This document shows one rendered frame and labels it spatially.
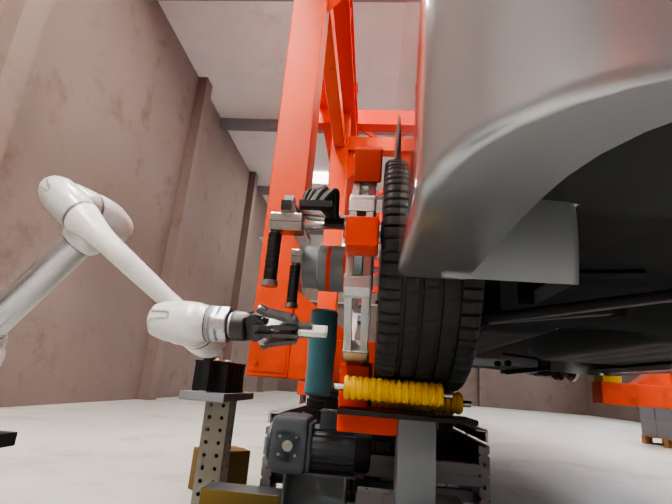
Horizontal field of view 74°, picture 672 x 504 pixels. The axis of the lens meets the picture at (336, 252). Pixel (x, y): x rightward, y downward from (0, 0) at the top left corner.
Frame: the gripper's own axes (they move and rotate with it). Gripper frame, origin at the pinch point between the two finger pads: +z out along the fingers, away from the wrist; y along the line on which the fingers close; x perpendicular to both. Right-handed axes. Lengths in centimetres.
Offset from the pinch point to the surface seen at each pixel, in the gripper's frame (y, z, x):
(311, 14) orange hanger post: 67, -23, 158
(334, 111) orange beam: -3, -26, 282
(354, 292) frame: 9.9, 9.7, 3.0
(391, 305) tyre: 10.0, 18.4, -1.5
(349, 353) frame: -9.0, 8.8, 3.0
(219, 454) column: -84, -43, 25
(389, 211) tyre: 27.4, 17.0, 11.7
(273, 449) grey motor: -54, -15, 7
